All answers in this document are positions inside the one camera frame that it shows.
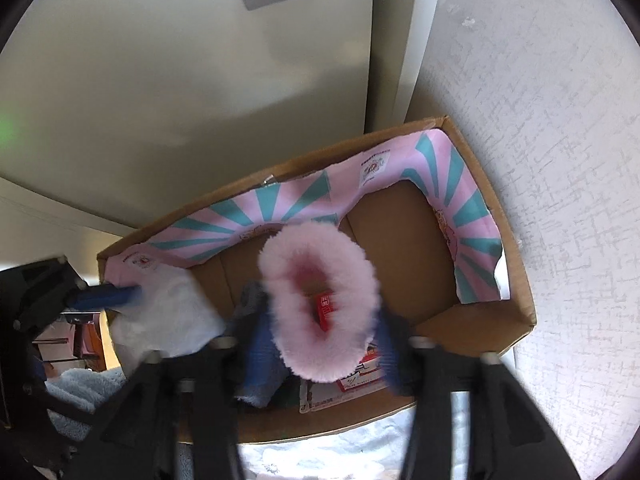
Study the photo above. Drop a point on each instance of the white door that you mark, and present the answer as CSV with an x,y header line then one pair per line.
x,y
175,110

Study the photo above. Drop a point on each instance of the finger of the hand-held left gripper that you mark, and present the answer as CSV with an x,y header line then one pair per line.
x,y
107,297

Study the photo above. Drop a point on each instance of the white fluffy cloth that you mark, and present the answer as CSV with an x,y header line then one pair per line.
x,y
165,310

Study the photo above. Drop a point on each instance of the white door frame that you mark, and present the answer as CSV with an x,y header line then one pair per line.
x,y
405,35

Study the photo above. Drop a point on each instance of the white red labelled packet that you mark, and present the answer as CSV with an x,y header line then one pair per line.
x,y
357,377

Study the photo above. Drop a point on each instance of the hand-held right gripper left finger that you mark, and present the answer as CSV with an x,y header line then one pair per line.
x,y
257,355

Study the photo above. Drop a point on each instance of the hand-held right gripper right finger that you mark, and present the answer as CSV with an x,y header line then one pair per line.
x,y
387,360

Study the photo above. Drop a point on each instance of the pink fuzzy sock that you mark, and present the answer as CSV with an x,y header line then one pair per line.
x,y
285,280

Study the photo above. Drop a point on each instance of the cardboard box with pink flaps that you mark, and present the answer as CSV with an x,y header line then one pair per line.
x,y
400,240

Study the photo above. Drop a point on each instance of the floral bed sheet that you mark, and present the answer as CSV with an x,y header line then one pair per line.
x,y
350,452

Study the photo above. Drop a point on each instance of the light blue towel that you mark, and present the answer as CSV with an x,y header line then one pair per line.
x,y
80,385

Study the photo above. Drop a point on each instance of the small red box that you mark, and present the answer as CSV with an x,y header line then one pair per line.
x,y
324,312

